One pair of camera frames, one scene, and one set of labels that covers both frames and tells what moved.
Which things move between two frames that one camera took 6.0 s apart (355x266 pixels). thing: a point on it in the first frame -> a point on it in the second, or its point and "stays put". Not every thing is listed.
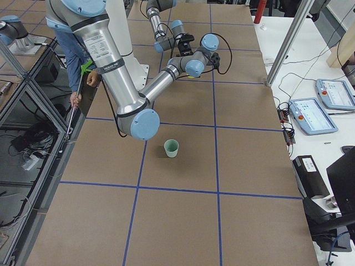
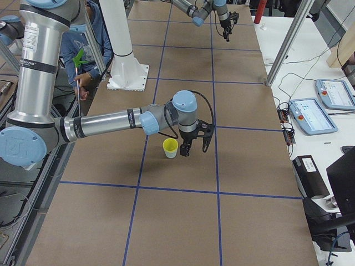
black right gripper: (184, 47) -> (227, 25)
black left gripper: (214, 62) -> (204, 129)
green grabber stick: (83, 70) -> (78, 61)
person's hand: (75, 98) -> (85, 80)
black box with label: (309, 178) stays put
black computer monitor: (341, 174) stays put
